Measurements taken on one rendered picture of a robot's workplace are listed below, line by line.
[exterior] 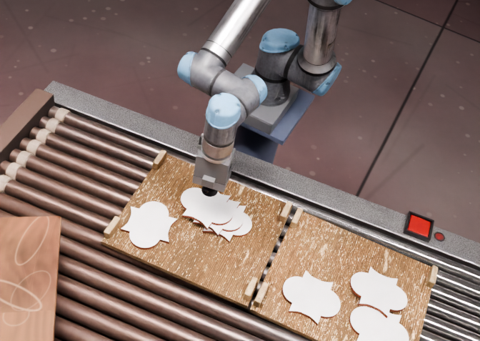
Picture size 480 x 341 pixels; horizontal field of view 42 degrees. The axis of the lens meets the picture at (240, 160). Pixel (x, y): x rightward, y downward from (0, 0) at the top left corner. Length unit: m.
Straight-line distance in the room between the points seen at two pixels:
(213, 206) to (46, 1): 2.54
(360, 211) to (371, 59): 2.19
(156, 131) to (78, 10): 2.10
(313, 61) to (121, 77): 1.78
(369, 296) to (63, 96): 1.09
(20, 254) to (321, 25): 0.96
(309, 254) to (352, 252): 0.12
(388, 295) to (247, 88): 0.64
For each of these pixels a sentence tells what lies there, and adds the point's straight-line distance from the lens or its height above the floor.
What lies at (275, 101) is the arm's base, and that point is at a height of 0.94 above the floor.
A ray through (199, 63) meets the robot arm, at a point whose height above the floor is 1.33.
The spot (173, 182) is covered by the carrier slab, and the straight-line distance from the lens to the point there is 1.76.
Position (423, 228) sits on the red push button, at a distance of 1.86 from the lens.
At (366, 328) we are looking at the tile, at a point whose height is 0.95.
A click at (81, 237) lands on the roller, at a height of 0.91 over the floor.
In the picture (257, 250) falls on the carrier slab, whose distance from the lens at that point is 1.65.
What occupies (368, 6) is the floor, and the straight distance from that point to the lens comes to 4.40.
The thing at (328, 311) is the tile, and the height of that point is 0.95.
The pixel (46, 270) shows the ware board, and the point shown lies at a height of 1.04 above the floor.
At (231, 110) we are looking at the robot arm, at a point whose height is 1.35.
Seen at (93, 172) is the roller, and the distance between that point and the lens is 1.80.
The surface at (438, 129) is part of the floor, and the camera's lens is 3.64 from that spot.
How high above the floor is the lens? 2.30
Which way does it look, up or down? 48 degrees down
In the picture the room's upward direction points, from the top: 12 degrees clockwise
